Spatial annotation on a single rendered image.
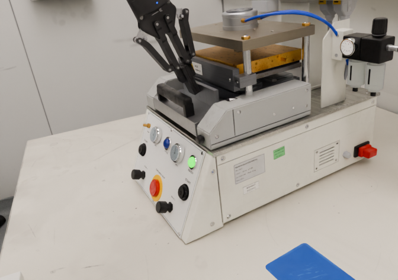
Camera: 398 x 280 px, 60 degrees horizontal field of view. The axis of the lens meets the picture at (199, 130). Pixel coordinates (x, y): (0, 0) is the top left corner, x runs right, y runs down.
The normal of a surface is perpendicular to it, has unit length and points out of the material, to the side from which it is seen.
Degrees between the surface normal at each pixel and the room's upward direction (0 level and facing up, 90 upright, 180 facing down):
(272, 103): 90
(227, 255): 0
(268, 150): 90
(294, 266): 0
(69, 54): 90
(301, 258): 0
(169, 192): 65
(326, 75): 90
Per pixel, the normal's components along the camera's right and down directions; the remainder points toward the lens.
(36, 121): 0.34, 0.35
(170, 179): -0.84, -0.12
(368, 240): -0.11, -0.90
